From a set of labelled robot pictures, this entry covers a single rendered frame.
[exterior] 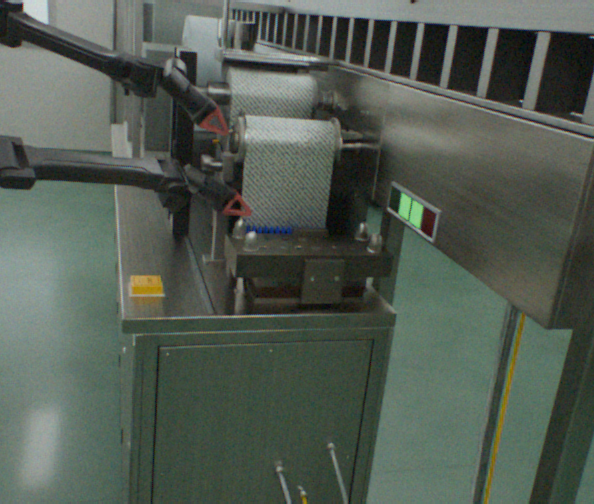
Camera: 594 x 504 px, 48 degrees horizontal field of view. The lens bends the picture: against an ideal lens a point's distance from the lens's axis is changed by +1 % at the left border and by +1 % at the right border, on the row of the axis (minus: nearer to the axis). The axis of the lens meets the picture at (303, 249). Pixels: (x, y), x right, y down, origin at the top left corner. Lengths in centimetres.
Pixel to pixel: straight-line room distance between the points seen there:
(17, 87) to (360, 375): 599
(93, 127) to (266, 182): 565
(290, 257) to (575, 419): 70
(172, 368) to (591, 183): 99
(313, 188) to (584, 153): 88
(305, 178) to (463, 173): 55
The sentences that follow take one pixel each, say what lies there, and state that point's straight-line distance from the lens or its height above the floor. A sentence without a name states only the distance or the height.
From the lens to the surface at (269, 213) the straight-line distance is 175.
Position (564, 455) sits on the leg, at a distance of 139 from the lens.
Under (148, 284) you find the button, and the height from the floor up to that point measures 92.
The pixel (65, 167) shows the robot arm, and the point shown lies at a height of 121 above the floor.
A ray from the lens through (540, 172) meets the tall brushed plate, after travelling 113.
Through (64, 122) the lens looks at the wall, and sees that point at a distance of 731.
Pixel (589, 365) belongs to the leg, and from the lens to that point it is 130.
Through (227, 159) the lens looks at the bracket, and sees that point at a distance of 177.
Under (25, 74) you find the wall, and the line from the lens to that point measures 727.
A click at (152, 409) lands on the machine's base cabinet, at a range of 164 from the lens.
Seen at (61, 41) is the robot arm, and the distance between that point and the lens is 176.
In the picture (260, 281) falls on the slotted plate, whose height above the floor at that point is 96.
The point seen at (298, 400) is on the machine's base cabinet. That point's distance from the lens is 171.
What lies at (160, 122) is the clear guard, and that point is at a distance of 271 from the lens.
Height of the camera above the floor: 155
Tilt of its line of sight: 19 degrees down
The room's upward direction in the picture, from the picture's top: 6 degrees clockwise
